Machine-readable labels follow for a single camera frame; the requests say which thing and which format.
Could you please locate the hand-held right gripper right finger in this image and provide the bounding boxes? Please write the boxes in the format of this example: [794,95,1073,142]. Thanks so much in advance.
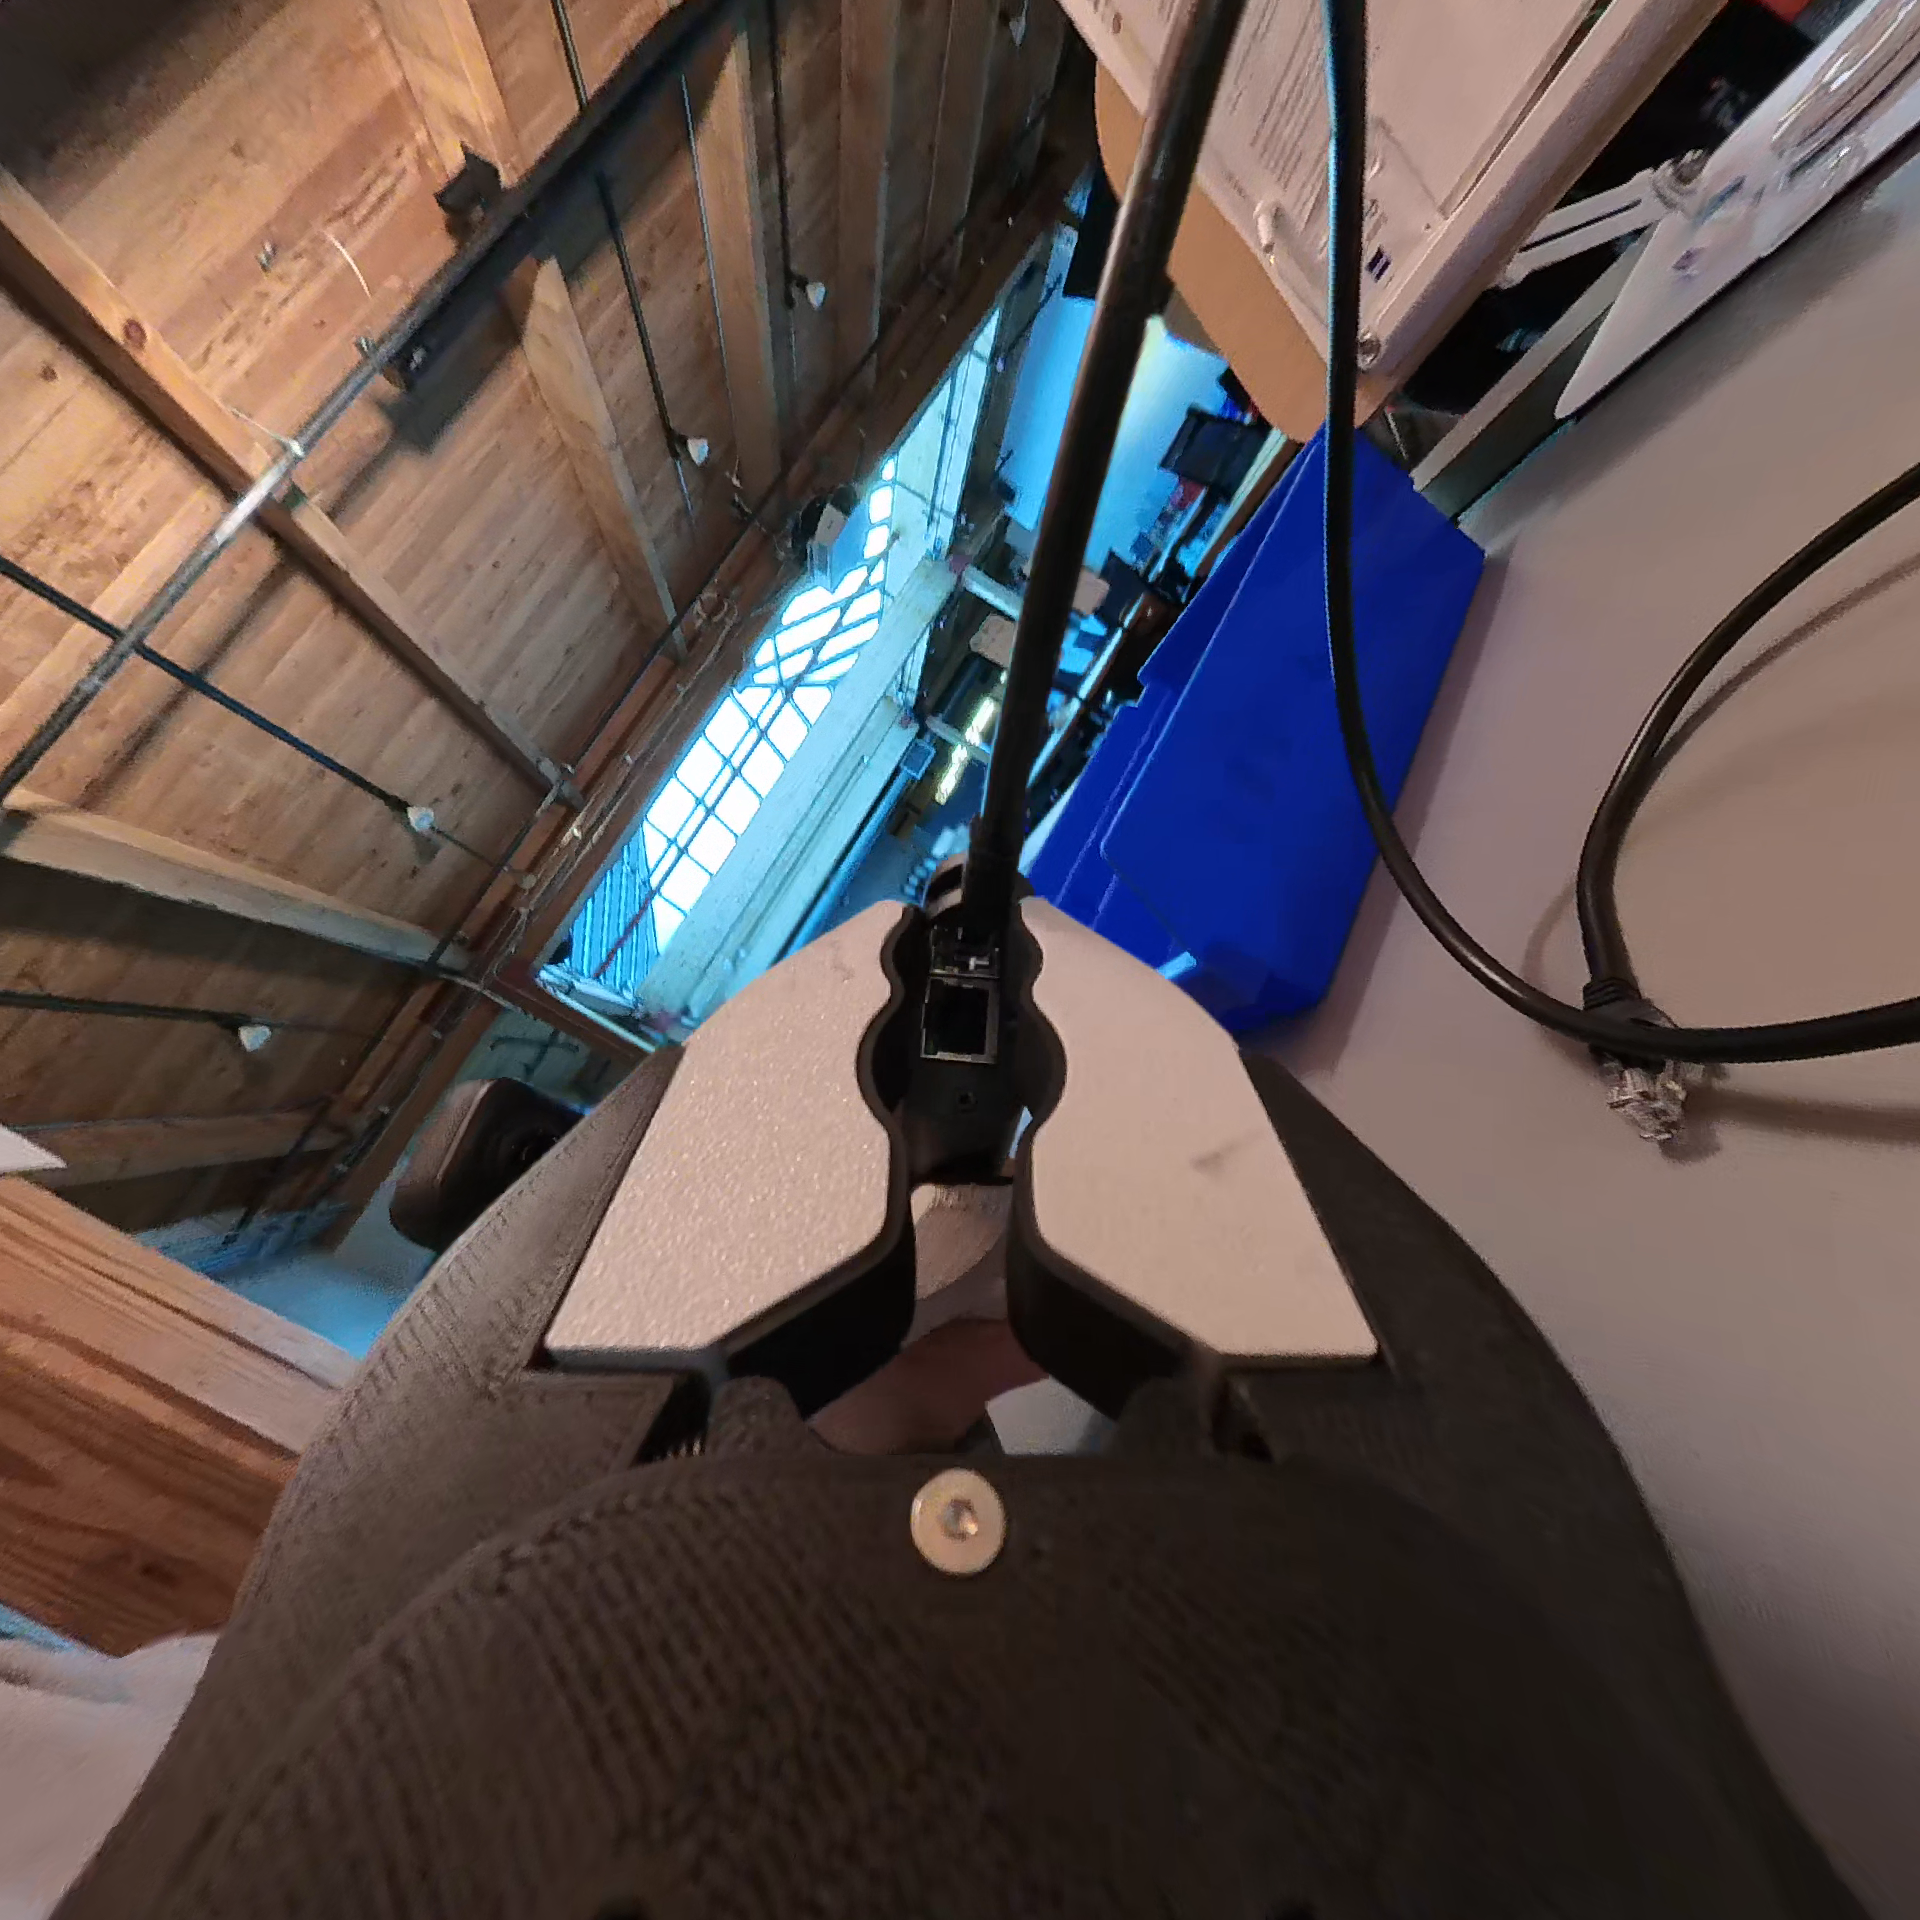
[1002,896,1383,1425]

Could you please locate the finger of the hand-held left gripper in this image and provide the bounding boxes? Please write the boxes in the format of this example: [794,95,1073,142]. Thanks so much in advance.
[908,1178,1022,1338]

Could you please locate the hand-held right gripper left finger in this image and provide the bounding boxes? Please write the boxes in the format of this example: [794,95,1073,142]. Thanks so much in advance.
[544,897,921,1415]

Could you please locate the black network switch box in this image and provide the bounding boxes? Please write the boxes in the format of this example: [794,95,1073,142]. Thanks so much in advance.
[870,892,1060,1180]

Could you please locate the black ethernet cable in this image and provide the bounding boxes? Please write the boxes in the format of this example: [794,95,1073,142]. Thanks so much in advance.
[961,0,1920,1149]

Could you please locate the grey desk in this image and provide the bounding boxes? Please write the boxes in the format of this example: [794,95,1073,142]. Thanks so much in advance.
[1245,137,1920,1920]

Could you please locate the wooden pillar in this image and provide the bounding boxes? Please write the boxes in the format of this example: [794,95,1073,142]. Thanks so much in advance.
[0,1178,363,1660]

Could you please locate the large grid window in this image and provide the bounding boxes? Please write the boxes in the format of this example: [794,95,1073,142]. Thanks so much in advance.
[571,450,903,1001]

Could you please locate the blue plastic bin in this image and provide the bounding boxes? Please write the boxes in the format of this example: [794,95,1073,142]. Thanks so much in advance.
[1028,428,1488,1039]

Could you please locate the printed instruction sheet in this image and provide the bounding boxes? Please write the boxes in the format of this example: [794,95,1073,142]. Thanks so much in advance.
[1058,0,1653,370]

